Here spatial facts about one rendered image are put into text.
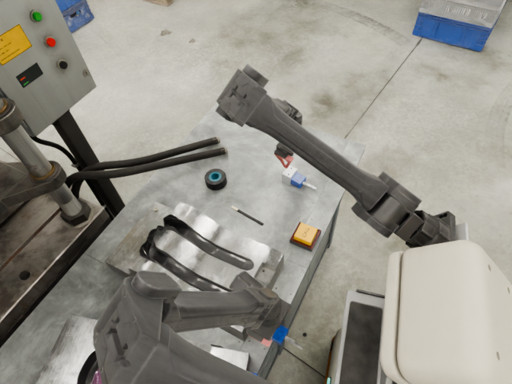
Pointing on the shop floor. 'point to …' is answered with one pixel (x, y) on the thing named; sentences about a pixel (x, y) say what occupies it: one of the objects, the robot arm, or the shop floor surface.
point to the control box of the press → (49, 83)
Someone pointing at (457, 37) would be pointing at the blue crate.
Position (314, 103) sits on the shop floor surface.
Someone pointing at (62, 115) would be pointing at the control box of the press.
